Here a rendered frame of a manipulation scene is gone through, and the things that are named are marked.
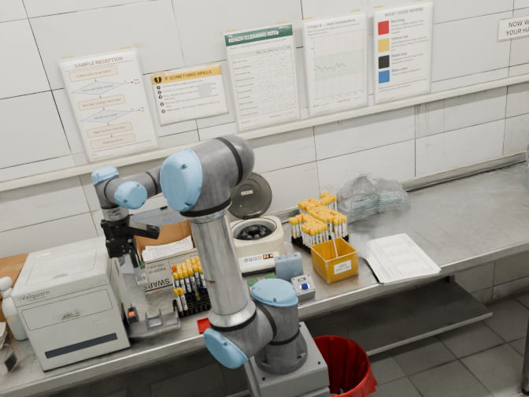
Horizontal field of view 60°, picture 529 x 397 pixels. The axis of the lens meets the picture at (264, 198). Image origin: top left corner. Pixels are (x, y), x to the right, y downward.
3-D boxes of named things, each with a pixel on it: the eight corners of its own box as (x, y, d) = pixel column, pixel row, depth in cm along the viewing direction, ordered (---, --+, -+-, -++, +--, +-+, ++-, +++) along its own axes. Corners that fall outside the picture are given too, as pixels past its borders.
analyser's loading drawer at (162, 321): (118, 343, 150) (114, 332, 148) (119, 332, 156) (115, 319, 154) (180, 326, 153) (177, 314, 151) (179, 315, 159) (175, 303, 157)
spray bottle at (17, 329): (7, 348, 159) (-20, 291, 149) (13, 332, 167) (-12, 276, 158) (32, 341, 161) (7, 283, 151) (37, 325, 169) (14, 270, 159)
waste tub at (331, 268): (327, 285, 167) (325, 261, 163) (312, 268, 179) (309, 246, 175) (360, 274, 170) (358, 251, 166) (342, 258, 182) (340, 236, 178)
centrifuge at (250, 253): (231, 279, 179) (226, 252, 175) (228, 243, 207) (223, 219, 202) (291, 268, 181) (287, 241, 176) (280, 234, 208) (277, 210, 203)
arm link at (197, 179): (280, 346, 114) (237, 137, 95) (238, 384, 105) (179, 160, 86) (248, 331, 123) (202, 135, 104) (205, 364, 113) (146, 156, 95)
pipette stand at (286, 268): (279, 287, 170) (275, 264, 166) (276, 276, 176) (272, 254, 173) (305, 282, 171) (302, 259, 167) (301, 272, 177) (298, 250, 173)
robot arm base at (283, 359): (312, 370, 121) (309, 342, 116) (255, 378, 120) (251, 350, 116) (303, 332, 134) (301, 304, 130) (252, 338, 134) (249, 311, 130)
